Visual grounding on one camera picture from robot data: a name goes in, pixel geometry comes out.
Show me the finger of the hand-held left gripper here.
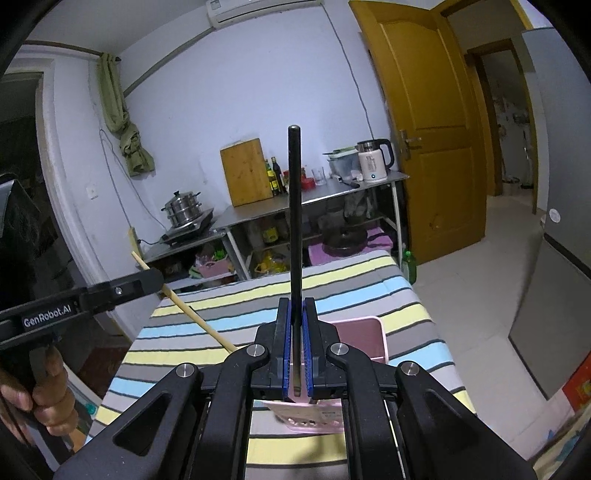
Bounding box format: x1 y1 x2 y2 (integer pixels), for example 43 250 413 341
87 269 165 312

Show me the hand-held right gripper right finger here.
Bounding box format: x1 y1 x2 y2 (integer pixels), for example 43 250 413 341
301 296 539 480

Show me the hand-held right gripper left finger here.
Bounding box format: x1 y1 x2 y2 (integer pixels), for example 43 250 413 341
53 296 296 480

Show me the pink plastic utensil holder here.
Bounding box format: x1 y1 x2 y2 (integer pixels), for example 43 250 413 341
254 316 387 435

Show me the beige wooden chopstick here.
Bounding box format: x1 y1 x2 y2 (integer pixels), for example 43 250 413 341
130 251 241 356

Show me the plain black chopstick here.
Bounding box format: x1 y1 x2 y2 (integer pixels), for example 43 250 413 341
287 124 306 352

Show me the person's left hand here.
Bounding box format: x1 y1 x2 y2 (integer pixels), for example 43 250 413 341
0 345 80 455

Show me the low stainless steel shelf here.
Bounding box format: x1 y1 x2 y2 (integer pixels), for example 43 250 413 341
143 228 241 291

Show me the black induction cooker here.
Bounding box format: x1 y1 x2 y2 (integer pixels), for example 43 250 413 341
159 208 215 245

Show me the pink plastic basket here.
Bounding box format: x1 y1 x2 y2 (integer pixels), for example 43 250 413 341
194 258 232 279

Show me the stainless steel steamer pot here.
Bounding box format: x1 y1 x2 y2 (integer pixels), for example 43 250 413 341
161 190 203 228

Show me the yellow oil jug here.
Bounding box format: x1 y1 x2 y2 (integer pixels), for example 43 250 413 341
252 261 289 278

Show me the striped tablecloth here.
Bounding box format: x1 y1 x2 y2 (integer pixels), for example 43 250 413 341
85 251 476 480

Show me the pink plastic stool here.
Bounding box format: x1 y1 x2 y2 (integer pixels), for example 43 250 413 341
307 237 395 267

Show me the black wok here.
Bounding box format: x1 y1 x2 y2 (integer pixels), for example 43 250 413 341
321 226 391 257

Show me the wooden cutting board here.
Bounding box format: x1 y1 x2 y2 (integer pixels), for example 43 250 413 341
220 137 273 208

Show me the stainless steel kitchen table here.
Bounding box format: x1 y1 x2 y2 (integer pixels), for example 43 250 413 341
213 170 411 282

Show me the dark sauce bottle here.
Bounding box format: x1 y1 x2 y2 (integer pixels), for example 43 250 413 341
271 157 286 195

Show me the green curtain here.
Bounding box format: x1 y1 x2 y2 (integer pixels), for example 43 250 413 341
98 53 155 177

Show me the sliding glass door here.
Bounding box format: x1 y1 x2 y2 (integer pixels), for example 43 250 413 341
0 41 116 301

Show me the clear plastic food container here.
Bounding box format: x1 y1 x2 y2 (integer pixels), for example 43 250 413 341
323 147 363 183

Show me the white electric kettle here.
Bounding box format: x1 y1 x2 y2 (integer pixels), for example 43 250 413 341
355 138 396 182

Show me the yellow wooden door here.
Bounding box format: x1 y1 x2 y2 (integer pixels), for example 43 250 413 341
348 0 488 266

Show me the red cardboard box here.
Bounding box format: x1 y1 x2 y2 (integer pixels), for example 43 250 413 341
561 353 591 411

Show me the grey refrigerator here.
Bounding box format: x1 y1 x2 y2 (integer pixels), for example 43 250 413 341
508 23 591 400

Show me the white air conditioner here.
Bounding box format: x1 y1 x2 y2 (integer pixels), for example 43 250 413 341
205 0 324 29

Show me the wall cable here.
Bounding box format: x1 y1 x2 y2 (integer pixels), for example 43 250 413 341
323 7 387 139

